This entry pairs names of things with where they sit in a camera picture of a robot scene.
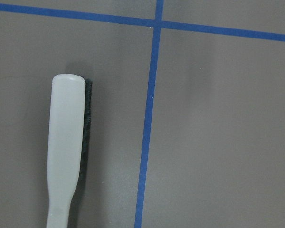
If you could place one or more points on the beige brush black bristles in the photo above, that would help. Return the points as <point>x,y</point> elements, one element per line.
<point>68,139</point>

